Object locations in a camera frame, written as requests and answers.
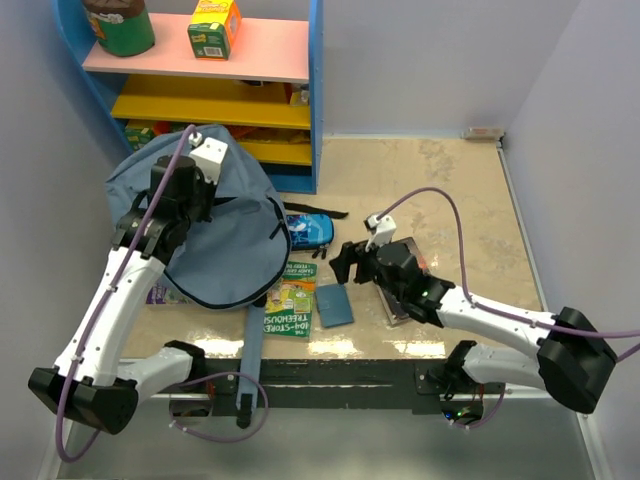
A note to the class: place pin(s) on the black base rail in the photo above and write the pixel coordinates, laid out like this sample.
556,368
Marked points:
417,385

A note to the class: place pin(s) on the small teal notebook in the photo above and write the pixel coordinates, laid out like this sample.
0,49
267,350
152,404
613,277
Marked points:
334,306

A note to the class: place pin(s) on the white wall label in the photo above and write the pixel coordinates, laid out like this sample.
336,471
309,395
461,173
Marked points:
492,134

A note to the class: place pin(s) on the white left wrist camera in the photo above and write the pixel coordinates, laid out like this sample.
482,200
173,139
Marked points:
209,156

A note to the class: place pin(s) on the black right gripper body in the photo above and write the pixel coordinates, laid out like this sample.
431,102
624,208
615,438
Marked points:
367,268

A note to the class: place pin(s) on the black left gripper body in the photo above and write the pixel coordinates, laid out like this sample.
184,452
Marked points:
200,207

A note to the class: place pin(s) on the green storey treehouse book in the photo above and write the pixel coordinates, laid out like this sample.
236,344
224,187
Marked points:
290,302

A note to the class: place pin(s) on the blue student backpack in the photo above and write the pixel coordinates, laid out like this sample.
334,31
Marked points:
232,261

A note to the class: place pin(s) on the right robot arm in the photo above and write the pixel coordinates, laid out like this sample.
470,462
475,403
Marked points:
560,353

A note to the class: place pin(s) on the green box on shelf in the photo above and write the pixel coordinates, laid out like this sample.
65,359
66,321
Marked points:
138,133

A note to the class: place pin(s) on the green brown canister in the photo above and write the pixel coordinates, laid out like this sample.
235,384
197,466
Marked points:
122,28

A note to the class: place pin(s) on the blue shelf unit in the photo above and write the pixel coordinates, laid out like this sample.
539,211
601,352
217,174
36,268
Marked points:
274,78

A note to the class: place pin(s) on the purple storey treehouse book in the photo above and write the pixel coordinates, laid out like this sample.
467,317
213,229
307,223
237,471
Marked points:
162,295

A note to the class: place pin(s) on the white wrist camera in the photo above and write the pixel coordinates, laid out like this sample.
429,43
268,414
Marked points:
209,156
381,231

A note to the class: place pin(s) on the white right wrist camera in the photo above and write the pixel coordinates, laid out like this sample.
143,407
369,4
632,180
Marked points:
381,231

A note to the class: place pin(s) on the blue dinosaur pencil case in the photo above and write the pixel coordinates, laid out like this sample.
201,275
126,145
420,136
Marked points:
310,231

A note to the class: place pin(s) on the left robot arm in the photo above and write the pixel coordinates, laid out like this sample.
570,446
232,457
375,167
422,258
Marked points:
86,384

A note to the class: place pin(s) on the Tale of Two Cities book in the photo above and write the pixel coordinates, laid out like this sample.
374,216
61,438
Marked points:
396,315

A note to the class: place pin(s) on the yellow green carton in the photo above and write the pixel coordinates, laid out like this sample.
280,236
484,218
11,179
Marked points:
213,29

